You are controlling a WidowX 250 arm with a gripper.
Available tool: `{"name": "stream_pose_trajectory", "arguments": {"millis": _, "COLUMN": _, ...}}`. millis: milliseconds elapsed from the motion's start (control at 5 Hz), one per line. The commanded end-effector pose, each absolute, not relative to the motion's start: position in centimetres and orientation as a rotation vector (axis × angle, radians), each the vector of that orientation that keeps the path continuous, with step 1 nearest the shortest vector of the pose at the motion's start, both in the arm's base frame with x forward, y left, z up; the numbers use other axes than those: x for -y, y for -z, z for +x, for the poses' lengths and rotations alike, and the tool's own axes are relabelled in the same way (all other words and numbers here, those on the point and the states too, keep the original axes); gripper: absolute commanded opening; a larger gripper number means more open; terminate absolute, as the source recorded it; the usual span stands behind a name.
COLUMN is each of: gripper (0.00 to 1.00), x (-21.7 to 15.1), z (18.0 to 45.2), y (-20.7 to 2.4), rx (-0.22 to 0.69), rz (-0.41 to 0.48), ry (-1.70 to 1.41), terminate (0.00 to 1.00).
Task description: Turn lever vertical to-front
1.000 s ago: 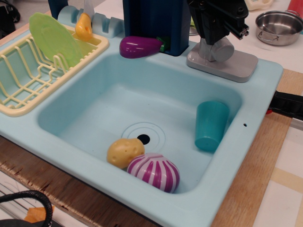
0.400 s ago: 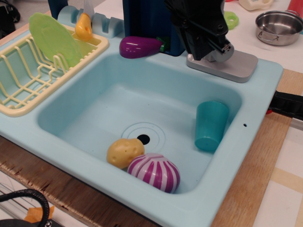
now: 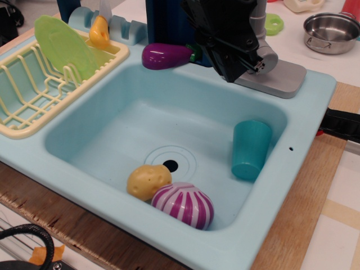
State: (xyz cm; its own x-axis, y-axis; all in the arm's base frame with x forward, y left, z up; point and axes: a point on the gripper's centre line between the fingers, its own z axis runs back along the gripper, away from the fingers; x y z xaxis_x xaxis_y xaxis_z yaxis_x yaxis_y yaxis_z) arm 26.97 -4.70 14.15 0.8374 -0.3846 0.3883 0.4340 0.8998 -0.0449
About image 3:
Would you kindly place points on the light blue toy sink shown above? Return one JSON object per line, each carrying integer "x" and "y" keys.
{"x": 135, "y": 116}

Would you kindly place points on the orange tape piece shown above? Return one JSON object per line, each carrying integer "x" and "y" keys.
{"x": 39, "y": 255}

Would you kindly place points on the black clamp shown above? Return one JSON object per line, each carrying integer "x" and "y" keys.
{"x": 340, "y": 124}

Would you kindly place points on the yellow toy pear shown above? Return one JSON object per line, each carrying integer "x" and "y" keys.
{"x": 99, "y": 33}

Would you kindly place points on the yellow dish rack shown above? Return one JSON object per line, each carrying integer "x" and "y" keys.
{"x": 33, "y": 91}

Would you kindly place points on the cream plastic toy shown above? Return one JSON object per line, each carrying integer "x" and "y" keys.
{"x": 298, "y": 6}

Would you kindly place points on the wooden board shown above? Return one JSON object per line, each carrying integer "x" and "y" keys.
{"x": 284, "y": 246}

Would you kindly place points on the purple toy eggplant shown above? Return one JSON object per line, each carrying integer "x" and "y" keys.
{"x": 160, "y": 56}

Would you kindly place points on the yellow toy potato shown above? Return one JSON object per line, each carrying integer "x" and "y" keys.
{"x": 144, "y": 181}

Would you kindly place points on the steel pot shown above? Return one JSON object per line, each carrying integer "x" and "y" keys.
{"x": 330, "y": 33}

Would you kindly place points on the teal plastic cup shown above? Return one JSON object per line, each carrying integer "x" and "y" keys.
{"x": 251, "y": 141}

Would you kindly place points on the black object top left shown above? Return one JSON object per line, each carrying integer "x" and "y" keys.
{"x": 11, "y": 20}

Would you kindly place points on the red container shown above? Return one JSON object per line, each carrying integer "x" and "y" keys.
{"x": 351, "y": 6}

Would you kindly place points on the green plastic plate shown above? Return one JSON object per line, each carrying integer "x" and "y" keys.
{"x": 63, "y": 46}

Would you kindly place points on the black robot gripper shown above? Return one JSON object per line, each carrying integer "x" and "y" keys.
{"x": 224, "y": 33}

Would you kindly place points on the dark blue box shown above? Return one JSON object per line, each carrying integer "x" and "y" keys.
{"x": 167, "y": 23}

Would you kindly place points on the grey toy faucet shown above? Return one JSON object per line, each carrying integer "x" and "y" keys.
{"x": 276, "y": 77}

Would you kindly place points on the light blue utensil holder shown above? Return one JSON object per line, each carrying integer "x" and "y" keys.
{"x": 120, "y": 30}

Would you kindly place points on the purple striped toy onion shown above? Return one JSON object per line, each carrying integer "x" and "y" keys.
{"x": 186, "y": 203}

